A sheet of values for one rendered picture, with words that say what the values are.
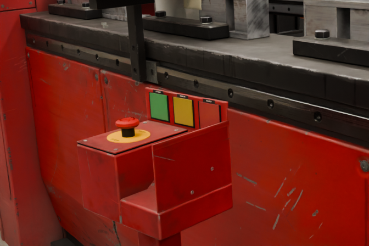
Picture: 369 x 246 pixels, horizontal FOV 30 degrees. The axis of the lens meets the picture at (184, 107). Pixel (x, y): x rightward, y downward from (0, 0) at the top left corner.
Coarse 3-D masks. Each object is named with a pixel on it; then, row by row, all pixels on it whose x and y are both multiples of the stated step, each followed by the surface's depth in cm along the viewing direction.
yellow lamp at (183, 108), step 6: (174, 102) 116; (180, 102) 115; (186, 102) 114; (174, 108) 117; (180, 108) 115; (186, 108) 114; (180, 114) 116; (186, 114) 115; (192, 114) 114; (180, 120) 116; (186, 120) 115; (192, 120) 114
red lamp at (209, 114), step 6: (204, 108) 111; (210, 108) 110; (216, 108) 109; (204, 114) 111; (210, 114) 110; (216, 114) 109; (204, 120) 112; (210, 120) 111; (216, 120) 109; (204, 126) 112
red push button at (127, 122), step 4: (120, 120) 113; (124, 120) 112; (128, 120) 112; (132, 120) 112; (136, 120) 113; (116, 124) 112; (120, 124) 112; (124, 124) 111; (128, 124) 111; (132, 124) 112; (136, 124) 112; (124, 128) 112; (128, 128) 112; (132, 128) 113; (124, 132) 113; (128, 132) 113; (132, 132) 113; (124, 136) 113; (128, 136) 113; (132, 136) 113
